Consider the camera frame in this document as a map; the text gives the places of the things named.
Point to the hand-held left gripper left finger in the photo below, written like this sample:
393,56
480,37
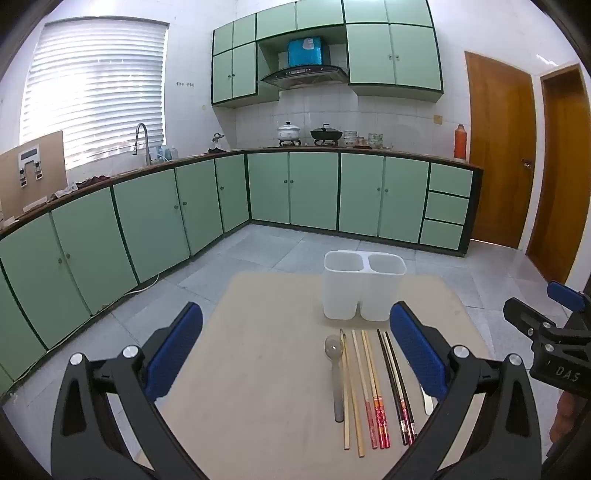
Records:
175,350

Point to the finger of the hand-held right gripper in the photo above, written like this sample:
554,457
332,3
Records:
565,294
521,311

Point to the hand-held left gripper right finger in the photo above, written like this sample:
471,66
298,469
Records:
418,355

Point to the black chopstick with metal band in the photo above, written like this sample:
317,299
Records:
388,369
396,369

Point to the plain wooden chopstick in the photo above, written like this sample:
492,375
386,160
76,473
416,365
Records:
345,406
356,392

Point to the white two-compartment utensil holder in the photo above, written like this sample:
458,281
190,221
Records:
341,295

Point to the person's right hand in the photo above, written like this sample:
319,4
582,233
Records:
561,415

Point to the brown wooden door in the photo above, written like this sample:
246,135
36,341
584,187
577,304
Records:
565,184
498,152

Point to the green drawer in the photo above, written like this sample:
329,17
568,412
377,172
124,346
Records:
447,207
442,233
450,179

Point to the orange thermos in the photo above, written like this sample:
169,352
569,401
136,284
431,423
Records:
460,143

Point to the dark cloth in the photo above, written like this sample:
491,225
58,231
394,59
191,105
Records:
92,181

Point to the white cloth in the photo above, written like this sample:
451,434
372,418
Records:
67,189

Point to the green base cabinets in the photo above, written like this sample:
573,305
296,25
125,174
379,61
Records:
314,189

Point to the metal kettle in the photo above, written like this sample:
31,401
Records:
218,141

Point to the steel kitchen faucet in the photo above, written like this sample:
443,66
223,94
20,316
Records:
141,129

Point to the brown cardboard box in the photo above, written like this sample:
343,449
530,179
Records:
46,157

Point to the black wok with lid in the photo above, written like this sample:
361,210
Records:
327,134

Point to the gas stove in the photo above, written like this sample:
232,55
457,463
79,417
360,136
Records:
304,144

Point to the white cooking pot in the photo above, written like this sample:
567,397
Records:
288,132

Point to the white window blinds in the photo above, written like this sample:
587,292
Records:
92,92

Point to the black range hood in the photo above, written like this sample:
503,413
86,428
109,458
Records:
300,74

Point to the green wall cabinets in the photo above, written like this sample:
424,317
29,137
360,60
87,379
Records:
415,55

